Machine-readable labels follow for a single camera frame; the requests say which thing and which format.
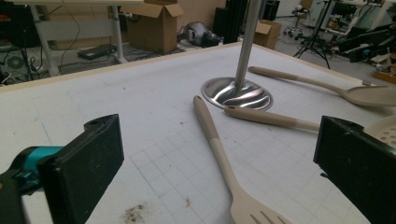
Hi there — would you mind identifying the white desk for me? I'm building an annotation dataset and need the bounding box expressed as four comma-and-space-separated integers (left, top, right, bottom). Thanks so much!
6, 0, 144, 77

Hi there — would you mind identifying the beige skimmer spoon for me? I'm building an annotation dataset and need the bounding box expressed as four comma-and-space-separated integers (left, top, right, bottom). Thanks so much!
223, 105, 396, 149

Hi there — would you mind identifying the office chair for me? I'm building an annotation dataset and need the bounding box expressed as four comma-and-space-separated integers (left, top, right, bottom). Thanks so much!
282, 4, 313, 39

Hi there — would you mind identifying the small cardboard box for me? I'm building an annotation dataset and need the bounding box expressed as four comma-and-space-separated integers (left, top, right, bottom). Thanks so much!
253, 19, 283, 50

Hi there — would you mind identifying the white grid mat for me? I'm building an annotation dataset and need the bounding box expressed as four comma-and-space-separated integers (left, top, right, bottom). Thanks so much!
0, 44, 396, 224

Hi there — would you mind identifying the large open cardboard box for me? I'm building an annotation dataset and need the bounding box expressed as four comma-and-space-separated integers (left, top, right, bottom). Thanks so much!
120, 0, 185, 54

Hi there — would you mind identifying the beige solid spatula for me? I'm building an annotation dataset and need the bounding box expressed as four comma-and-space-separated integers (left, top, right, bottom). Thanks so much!
247, 65, 396, 107

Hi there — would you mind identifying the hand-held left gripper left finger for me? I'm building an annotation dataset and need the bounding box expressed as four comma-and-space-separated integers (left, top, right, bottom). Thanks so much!
36, 113, 125, 224

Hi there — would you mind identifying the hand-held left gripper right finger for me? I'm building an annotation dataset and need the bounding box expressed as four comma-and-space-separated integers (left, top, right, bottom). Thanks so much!
312, 115, 396, 224

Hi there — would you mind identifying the flat black device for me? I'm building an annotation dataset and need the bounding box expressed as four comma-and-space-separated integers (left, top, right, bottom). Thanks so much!
77, 43, 118, 62

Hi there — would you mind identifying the stainless steel utensil stand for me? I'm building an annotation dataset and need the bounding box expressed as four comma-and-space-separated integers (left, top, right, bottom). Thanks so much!
201, 0, 275, 111

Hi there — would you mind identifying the black machine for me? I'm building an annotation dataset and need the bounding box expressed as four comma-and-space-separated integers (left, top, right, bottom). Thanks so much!
337, 22, 396, 63

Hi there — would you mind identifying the grey and black device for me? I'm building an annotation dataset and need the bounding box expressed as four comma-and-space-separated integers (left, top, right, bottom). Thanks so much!
177, 21, 220, 49

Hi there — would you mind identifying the beige slotted spatula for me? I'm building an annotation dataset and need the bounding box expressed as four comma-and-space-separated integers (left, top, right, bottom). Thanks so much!
192, 95, 293, 224

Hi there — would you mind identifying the black tripod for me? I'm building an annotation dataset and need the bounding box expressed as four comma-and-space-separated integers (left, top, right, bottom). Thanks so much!
293, 0, 332, 70

